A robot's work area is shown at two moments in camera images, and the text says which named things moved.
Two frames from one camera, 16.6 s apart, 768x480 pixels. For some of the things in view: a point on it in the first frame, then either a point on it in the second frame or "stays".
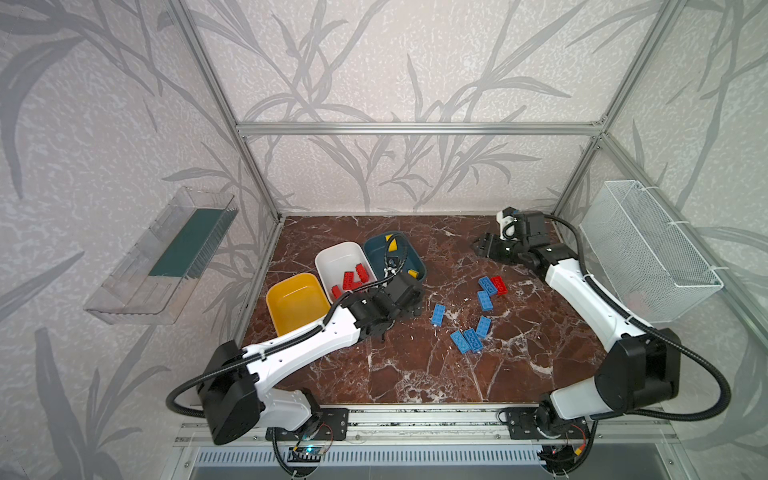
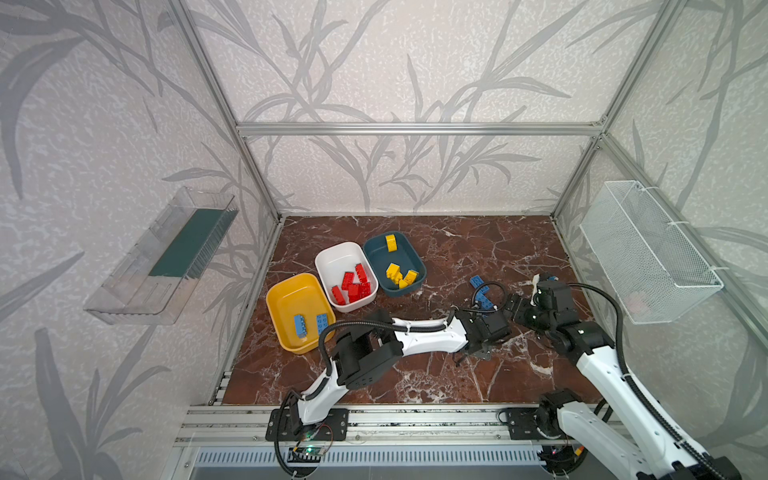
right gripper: x=495 y=246 → x=527 y=311
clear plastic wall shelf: x=157 y=277 stays
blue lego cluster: x=488 y=289 → x=476 y=281
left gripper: x=405 y=288 → x=496 y=327
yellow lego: x=393 y=246 stays
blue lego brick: x=438 y=314 → x=300 y=326
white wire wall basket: x=651 y=269 stays
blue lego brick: x=485 y=301 stays
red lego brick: x=362 y=272 stays
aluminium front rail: x=425 y=423 stays
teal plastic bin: x=394 y=251 stays
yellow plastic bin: x=296 y=303 stays
